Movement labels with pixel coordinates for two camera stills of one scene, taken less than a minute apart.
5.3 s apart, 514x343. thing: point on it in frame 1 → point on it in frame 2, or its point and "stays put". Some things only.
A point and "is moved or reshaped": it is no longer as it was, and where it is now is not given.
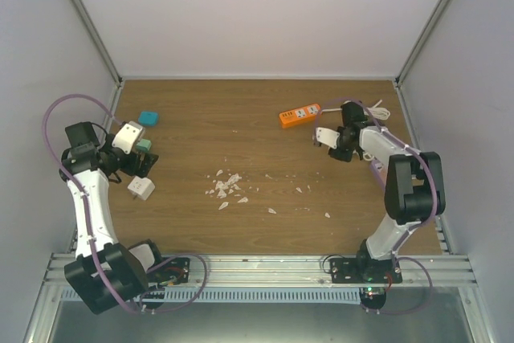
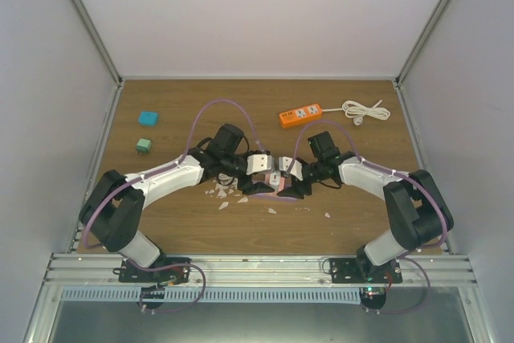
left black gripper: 144,166 → 248,187
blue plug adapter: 148,118 stays put
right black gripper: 345,157 → 296,190
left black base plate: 177,269 stays put
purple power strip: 381,172 is moved or reshaped
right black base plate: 361,270 stays put
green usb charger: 144,144 stays put
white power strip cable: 374,111 stays put
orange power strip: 300,115 stays put
